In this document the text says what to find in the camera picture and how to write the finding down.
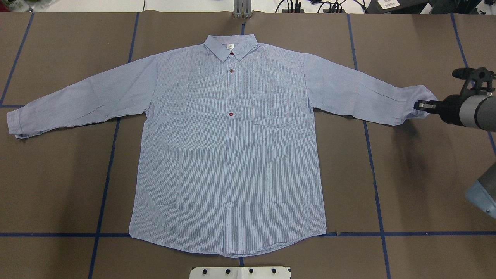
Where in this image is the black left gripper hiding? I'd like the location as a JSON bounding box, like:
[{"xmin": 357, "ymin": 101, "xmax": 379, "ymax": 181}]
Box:
[{"xmin": 414, "ymin": 95, "xmax": 464, "ymax": 126}]

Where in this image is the light blue striped shirt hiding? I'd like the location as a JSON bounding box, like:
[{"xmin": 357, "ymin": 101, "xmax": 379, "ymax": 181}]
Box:
[{"xmin": 7, "ymin": 34, "xmax": 436, "ymax": 258}]

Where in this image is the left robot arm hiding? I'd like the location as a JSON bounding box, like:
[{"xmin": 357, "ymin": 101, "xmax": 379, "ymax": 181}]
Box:
[{"xmin": 414, "ymin": 94, "xmax": 496, "ymax": 219}]

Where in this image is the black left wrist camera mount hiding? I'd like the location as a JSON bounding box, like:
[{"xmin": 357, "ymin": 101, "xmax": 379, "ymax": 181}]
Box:
[{"xmin": 452, "ymin": 67, "xmax": 496, "ymax": 97}]

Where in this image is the aluminium frame post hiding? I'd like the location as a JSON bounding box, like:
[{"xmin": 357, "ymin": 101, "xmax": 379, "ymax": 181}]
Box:
[{"xmin": 233, "ymin": 0, "xmax": 253, "ymax": 18}]

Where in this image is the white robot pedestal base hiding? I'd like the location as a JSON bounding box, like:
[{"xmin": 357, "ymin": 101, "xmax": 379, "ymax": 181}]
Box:
[{"xmin": 189, "ymin": 266, "xmax": 292, "ymax": 279}]

